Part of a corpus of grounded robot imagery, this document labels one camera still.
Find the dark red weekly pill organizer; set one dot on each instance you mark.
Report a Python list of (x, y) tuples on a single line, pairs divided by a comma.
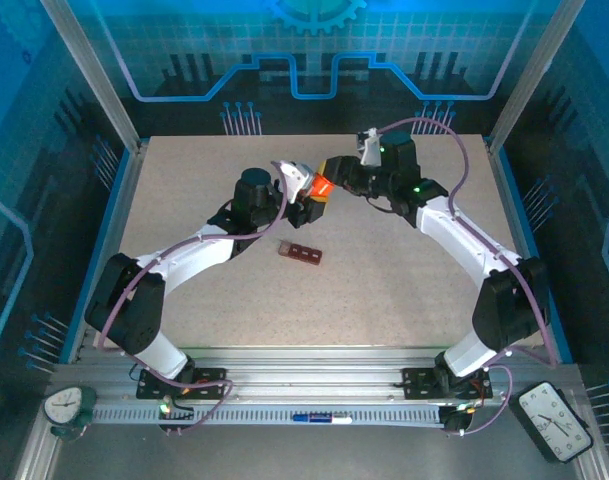
[(304, 254)]

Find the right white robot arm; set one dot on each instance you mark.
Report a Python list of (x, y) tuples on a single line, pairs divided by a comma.
[(459, 235)]

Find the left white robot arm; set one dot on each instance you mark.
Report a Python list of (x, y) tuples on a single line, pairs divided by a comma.
[(194, 255)]

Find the blue and white marker pen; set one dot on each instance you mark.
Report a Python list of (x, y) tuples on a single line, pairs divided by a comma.
[(321, 418)]

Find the green round analog clock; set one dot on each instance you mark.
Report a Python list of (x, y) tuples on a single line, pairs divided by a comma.
[(66, 405)]

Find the black rectangular analog clock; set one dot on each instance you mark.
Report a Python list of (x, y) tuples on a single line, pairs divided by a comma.
[(551, 420)]

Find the aluminium side rail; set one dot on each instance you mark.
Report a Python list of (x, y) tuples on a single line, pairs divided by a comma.
[(116, 225), (514, 220)]

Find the aluminium frame post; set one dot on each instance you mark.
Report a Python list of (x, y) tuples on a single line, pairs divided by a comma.
[(529, 75), (91, 75)]

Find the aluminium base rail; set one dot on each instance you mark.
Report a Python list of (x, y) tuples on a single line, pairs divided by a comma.
[(309, 375)]

